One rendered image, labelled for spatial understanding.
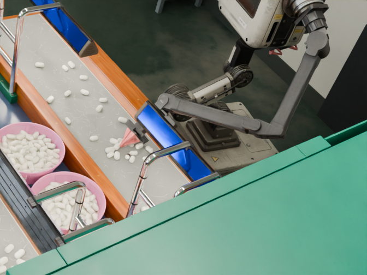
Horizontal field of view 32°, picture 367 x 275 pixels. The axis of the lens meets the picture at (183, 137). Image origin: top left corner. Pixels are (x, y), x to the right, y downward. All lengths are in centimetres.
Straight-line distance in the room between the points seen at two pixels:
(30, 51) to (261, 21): 103
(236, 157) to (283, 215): 209
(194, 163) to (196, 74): 231
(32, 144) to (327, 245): 164
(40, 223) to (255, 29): 124
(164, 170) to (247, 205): 152
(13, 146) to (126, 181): 44
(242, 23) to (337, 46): 170
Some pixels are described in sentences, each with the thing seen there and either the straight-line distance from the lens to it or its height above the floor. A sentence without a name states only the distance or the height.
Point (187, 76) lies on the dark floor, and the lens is 428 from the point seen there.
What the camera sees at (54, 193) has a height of 112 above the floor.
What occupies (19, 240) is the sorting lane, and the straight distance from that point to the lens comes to 217.
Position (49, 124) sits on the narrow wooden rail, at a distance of 253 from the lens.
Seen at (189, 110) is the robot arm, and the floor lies 96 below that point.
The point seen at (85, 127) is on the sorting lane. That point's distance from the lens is 258.
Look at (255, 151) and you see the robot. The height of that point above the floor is 47.
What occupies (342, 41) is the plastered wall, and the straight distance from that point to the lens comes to 423.
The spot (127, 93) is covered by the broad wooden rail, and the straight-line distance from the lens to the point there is 275.
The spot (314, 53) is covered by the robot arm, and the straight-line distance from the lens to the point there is 239.
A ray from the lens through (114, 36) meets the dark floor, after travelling 444.
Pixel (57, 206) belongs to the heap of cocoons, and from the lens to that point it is 228.
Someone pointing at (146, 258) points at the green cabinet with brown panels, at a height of 179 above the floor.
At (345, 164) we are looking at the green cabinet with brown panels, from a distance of 115.
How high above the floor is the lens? 247
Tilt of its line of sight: 41 degrees down
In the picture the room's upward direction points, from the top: 20 degrees clockwise
